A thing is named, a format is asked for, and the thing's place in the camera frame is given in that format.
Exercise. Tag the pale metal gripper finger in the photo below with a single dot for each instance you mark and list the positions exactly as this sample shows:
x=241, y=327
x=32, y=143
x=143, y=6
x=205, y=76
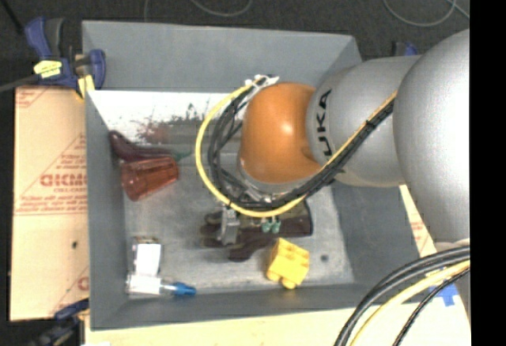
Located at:
x=213, y=217

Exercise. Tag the dark brown glove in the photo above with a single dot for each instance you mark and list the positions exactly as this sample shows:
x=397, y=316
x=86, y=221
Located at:
x=292, y=226

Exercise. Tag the yellow toy building block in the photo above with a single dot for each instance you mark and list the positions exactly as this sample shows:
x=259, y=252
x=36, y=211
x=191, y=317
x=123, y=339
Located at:
x=288, y=263

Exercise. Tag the red clear plastic cup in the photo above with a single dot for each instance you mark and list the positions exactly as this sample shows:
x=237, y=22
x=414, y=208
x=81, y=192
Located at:
x=148, y=178

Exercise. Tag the small white box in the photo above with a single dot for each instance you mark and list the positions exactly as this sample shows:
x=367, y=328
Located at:
x=147, y=257

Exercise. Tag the white tube with blue cap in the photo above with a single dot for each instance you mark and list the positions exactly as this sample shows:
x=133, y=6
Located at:
x=146, y=285

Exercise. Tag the grey metal bin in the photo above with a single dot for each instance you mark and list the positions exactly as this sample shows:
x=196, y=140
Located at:
x=186, y=56

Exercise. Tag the brown cardboard board, red print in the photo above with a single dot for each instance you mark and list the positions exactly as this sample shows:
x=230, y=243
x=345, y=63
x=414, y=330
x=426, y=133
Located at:
x=43, y=162

